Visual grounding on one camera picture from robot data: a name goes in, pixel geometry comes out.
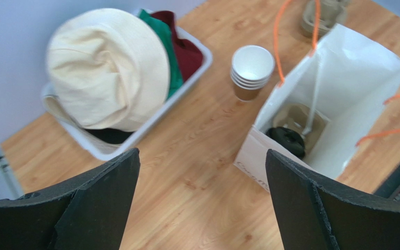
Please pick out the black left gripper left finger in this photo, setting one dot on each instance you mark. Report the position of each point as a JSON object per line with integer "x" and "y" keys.
{"x": 87, "y": 211}

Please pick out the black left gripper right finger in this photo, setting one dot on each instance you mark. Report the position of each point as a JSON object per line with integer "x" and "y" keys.
{"x": 316, "y": 212}

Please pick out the grey pulp cup carrier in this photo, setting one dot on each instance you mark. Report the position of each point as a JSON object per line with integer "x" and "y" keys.
{"x": 295, "y": 116}

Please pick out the white paper bag orange handles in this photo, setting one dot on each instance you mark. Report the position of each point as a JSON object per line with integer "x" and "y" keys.
{"x": 345, "y": 77}

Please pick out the white plastic basket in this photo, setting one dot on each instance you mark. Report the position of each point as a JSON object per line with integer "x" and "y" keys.
{"x": 107, "y": 143}

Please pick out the beige bucket hat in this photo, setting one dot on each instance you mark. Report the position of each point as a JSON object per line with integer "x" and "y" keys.
{"x": 107, "y": 69}

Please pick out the green cloth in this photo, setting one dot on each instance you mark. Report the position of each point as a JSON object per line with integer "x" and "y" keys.
{"x": 164, "y": 33}

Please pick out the stack of paper cups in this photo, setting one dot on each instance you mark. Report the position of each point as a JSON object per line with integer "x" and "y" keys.
{"x": 251, "y": 69}

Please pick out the dark red cloth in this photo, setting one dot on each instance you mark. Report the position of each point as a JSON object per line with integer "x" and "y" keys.
{"x": 188, "y": 56}

